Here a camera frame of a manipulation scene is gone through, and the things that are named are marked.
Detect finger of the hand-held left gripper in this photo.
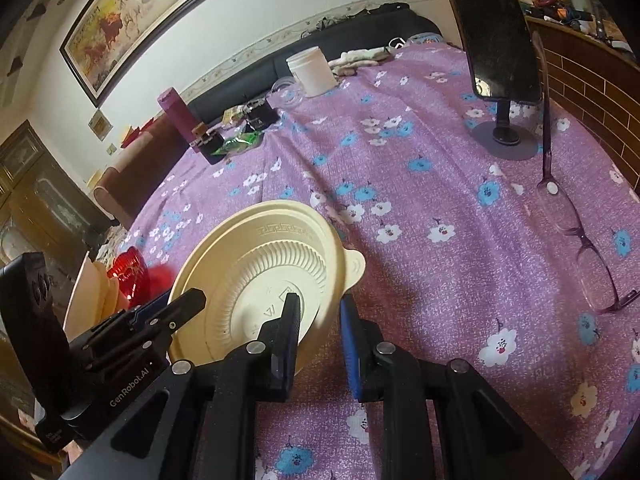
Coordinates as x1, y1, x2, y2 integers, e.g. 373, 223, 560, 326
129, 290, 172, 322
147, 288, 208, 333

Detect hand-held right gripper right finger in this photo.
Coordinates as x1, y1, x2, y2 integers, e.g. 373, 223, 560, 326
340, 294, 573, 480

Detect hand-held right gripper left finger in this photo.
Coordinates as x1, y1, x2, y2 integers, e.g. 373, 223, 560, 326
60, 292, 303, 480

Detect large red glass plate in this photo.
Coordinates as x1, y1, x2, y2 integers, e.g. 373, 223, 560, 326
106, 247, 175, 307

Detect cream plastic bowl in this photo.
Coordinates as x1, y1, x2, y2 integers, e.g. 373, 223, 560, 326
95, 264, 132, 313

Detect off-white paper bowl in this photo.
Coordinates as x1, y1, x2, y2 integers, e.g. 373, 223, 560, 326
64, 255, 108, 339

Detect purple floral tablecloth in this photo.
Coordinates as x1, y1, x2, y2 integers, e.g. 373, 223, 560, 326
95, 40, 640, 480

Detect brown chair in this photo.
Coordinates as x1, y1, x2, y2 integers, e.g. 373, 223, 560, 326
91, 119, 195, 232

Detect glass door cabinet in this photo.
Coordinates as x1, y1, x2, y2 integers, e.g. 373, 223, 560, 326
0, 120, 115, 286

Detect green packet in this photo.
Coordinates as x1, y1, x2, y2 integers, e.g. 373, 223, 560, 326
210, 129, 264, 157

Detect small framed picture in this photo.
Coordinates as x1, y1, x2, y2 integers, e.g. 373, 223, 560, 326
88, 109, 113, 141

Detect magenta thermos bottle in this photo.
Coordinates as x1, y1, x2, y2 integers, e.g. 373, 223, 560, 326
157, 87, 197, 144

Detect purple eyeglasses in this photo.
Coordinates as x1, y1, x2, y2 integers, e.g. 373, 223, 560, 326
530, 30, 640, 315

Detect grey phone stand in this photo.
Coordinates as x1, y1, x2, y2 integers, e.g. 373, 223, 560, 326
472, 100, 542, 162

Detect white plastic jar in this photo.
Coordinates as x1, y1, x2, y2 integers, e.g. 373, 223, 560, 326
286, 46, 339, 98

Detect white towel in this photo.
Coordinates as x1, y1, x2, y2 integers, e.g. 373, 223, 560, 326
327, 46, 394, 79

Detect framed horse painting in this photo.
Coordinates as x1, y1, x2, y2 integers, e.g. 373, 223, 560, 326
59, 0, 257, 107

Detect black sofa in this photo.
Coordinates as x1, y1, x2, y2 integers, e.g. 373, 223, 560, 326
186, 6, 442, 122

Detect black smartphone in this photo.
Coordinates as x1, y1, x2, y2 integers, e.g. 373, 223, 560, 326
442, 0, 544, 107

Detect wooden cabinet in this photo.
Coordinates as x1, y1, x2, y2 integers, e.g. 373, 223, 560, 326
522, 7, 640, 188

